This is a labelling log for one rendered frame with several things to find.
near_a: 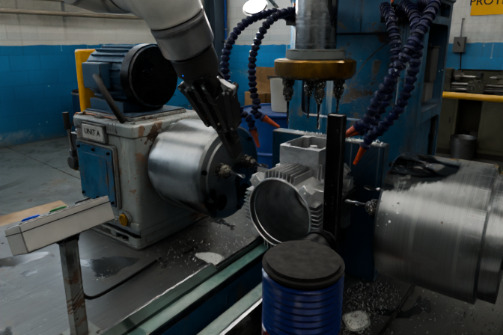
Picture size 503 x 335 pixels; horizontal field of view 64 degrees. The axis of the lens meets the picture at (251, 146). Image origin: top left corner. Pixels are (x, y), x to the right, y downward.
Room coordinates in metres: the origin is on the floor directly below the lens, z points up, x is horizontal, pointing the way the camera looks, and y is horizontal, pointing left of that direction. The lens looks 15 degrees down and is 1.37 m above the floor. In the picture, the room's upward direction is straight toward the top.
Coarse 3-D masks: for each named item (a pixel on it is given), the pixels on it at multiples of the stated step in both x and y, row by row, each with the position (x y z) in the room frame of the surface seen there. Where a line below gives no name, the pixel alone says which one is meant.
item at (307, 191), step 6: (348, 168) 0.91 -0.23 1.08; (258, 174) 0.84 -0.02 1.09; (252, 180) 0.84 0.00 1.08; (258, 180) 0.83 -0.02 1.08; (306, 186) 0.76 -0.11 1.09; (300, 192) 0.76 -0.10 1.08; (306, 192) 0.76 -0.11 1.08; (312, 192) 0.76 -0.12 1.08; (306, 198) 0.76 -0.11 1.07; (252, 228) 0.84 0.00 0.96; (252, 234) 0.84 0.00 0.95; (258, 234) 0.83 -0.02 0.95
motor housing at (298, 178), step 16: (272, 176) 0.81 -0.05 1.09; (288, 176) 0.79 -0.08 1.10; (304, 176) 0.81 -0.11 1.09; (256, 192) 0.85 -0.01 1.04; (272, 192) 0.91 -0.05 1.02; (288, 192) 0.97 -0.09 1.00; (352, 192) 0.90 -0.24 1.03; (256, 208) 0.86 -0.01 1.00; (272, 208) 0.90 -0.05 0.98; (288, 208) 0.94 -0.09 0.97; (304, 208) 0.97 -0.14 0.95; (320, 208) 0.76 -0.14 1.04; (352, 208) 0.89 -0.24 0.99; (256, 224) 0.84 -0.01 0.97; (272, 224) 0.86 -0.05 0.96; (288, 224) 0.89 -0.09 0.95; (304, 224) 0.90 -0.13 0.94; (320, 224) 0.76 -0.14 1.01; (272, 240) 0.82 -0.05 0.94; (288, 240) 0.82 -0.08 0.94
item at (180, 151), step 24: (192, 120) 1.07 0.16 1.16; (168, 144) 1.00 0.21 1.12; (192, 144) 0.96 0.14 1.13; (216, 144) 0.96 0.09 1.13; (168, 168) 0.96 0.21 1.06; (192, 168) 0.92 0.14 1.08; (216, 168) 0.94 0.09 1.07; (240, 168) 1.03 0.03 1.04; (168, 192) 0.98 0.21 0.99; (192, 192) 0.92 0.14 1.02; (216, 192) 0.95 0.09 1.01; (240, 192) 1.02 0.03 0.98; (216, 216) 0.95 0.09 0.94
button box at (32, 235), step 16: (64, 208) 0.69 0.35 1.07; (80, 208) 0.69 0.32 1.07; (96, 208) 0.72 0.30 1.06; (32, 224) 0.62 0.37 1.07; (48, 224) 0.64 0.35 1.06; (64, 224) 0.66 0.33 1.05; (80, 224) 0.68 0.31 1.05; (96, 224) 0.70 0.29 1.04; (16, 240) 0.62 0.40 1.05; (32, 240) 0.61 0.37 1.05; (48, 240) 0.63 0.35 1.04
